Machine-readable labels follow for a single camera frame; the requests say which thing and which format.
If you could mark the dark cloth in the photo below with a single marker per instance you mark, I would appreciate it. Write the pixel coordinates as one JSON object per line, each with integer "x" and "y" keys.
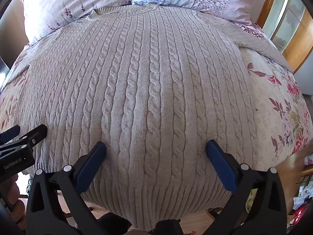
{"x": 166, "y": 226}

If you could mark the wooden frame with frosted glass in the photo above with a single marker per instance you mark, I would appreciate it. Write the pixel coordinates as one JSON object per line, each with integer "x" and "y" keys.
{"x": 288, "y": 29}

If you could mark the red packet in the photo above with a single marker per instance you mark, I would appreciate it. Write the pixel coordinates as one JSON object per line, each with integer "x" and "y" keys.
{"x": 301, "y": 214}

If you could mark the person's left hand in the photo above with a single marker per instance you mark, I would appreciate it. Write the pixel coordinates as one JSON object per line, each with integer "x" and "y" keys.
{"x": 16, "y": 193}

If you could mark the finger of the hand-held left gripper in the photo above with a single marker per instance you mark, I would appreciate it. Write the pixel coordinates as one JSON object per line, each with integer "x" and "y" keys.
{"x": 36, "y": 132}
{"x": 12, "y": 130}

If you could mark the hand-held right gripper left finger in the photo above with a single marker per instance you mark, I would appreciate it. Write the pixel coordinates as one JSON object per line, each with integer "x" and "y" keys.
{"x": 94, "y": 159}

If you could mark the pink floral pillow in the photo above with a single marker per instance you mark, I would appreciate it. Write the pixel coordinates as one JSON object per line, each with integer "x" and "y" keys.
{"x": 66, "y": 7}

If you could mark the white plastic bag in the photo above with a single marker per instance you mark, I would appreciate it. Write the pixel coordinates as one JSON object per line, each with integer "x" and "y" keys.
{"x": 303, "y": 199}

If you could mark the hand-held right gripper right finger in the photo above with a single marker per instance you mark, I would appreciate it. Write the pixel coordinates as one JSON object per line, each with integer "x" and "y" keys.
{"x": 220, "y": 161}

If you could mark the floral bedspread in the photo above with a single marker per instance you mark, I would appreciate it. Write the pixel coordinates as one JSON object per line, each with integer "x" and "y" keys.
{"x": 269, "y": 117}

